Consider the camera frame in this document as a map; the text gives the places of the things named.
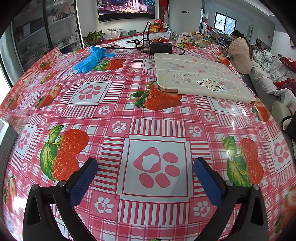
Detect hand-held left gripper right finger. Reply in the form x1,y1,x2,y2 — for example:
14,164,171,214
194,157,269,241

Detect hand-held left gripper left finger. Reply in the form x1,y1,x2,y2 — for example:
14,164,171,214
22,158,98,241

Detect grey white storage box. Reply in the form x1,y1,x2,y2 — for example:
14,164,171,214
0,118,18,163

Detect strawberry printed pink tablecloth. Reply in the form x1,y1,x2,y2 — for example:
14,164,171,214
0,40,296,241

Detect black bag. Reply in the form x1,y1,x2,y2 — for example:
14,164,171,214
282,115,296,139

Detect grey sofa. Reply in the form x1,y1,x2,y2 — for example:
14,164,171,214
240,45,296,102

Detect crumpled blue rubber gloves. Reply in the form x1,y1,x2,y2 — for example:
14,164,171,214
73,46,116,74

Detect maroon garment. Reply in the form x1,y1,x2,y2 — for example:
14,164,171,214
275,78,296,90

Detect crumpled grey white blanket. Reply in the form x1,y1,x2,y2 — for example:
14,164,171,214
252,50,273,70

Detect black power adapter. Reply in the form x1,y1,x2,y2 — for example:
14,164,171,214
150,42,173,54

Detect potted green plant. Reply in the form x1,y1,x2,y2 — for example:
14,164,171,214
83,31,106,45

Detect red cushion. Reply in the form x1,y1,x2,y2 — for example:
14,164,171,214
279,56,296,72

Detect pile of assorted boxes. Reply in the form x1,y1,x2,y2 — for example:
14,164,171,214
190,30,212,45

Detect glass display cabinet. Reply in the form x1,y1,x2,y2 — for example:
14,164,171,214
11,0,82,70

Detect dark framed window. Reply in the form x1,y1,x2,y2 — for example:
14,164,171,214
215,12,237,32

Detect black cable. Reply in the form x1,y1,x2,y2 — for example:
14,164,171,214
125,22,153,55

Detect wall television screen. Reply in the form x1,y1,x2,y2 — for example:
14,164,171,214
97,0,156,23

